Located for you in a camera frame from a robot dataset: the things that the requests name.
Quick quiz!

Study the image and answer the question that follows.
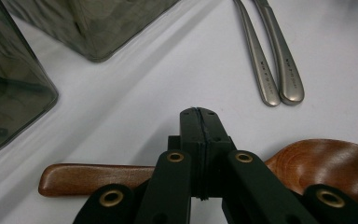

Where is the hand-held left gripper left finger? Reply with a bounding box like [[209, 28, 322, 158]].
[[134, 106, 207, 224]]

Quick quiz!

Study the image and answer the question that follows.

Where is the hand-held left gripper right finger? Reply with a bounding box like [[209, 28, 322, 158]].
[[195, 106, 320, 224]]

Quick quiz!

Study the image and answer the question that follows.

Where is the metal fork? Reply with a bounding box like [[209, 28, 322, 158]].
[[232, 0, 282, 108], [253, 0, 306, 106]]

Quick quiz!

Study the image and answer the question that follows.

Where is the brown wooden spoon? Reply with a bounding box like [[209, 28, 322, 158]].
[[37, 138, 358, 216]]

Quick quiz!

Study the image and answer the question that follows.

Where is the smoky transparent plastic bin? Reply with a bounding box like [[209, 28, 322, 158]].
[[0, 0, 60, 164], [1, 0, 181, 63]]

